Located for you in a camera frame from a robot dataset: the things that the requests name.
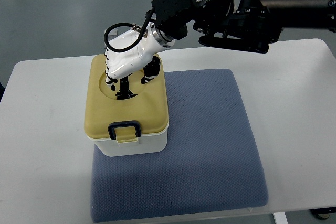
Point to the person in dark clothes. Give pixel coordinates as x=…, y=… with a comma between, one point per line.
x=2, y=90

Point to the yellow storage box lid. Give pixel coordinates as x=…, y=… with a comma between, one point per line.
x=149, y=107

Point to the blue grey foam cushion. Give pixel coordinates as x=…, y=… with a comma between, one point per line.
x=210, y=163

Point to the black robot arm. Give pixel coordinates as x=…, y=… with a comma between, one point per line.
x=245, y=25

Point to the white storage box base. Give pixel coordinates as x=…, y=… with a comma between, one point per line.
x=146, y=143

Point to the black tape lid handle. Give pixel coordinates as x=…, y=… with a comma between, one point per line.
x=124, y=91

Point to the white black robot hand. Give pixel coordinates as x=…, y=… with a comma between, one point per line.
x=130, y=47

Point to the white table leg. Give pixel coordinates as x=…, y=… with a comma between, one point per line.
x=280, y=218

